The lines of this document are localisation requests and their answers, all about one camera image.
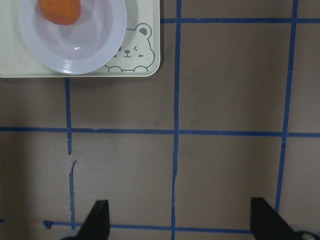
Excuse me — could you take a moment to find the orange fruit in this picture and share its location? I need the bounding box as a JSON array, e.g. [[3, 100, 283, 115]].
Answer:
[[37, 0, 82, 26]]

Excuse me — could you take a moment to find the cream tray with bear print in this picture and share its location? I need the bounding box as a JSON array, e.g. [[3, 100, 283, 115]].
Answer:
[[0, 0, 161, 78]]

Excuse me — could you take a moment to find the white ridged plate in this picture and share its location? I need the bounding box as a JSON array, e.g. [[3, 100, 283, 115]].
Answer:
[[18, 0, 127, 75]]

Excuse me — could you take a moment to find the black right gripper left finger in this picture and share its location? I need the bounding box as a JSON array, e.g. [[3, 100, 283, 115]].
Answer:
[[77, 200, 111, 240]]

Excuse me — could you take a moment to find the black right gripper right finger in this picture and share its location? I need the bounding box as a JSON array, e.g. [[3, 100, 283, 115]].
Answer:
[[250, 197, 295, 240]]

